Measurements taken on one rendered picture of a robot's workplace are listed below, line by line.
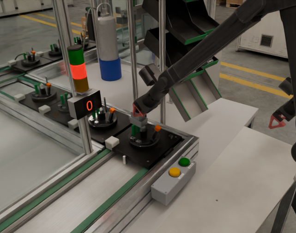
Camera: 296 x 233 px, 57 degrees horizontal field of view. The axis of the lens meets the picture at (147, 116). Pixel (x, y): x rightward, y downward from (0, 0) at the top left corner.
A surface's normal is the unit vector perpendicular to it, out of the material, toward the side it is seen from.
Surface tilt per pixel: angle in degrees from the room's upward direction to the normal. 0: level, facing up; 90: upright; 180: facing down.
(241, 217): 0
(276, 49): 90
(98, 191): 0
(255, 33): 90
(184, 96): 45
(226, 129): 0
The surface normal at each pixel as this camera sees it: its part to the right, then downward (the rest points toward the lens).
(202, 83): 0.45, -0.34
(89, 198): -0.04, -0.85
